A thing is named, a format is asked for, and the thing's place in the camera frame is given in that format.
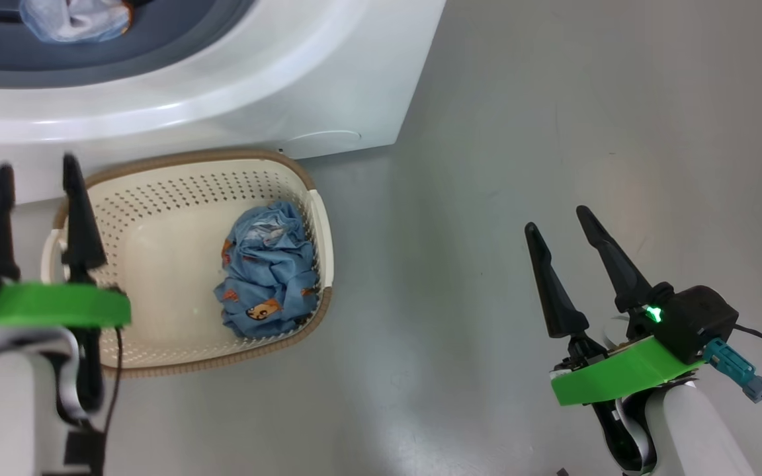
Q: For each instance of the blue cartoon print garment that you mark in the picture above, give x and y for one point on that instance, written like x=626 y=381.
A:
x=272 y=271

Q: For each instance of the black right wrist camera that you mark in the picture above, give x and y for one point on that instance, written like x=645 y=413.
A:
x=698 y=320

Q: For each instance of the cream perforated laundry basket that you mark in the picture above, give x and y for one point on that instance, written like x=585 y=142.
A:
x=169 y=264

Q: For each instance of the grey rubber door gasket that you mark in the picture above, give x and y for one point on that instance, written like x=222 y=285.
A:
x=123 y=59

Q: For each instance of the teal right camera connector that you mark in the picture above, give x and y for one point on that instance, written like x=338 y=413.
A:
x=735 y=370

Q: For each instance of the round drain filter cover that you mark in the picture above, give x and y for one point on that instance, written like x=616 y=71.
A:
x=325 y=142

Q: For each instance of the white front-load washing machine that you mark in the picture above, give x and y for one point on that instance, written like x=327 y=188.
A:
x=255 y=99

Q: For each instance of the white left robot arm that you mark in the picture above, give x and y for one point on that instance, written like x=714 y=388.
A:
x=4 y=410

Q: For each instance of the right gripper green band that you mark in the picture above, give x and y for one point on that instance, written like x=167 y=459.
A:
x=619 y=377

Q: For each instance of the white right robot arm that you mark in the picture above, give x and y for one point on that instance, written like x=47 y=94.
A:
x=692 y=436

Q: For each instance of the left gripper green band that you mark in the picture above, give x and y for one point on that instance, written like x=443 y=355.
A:
x=57 y=305

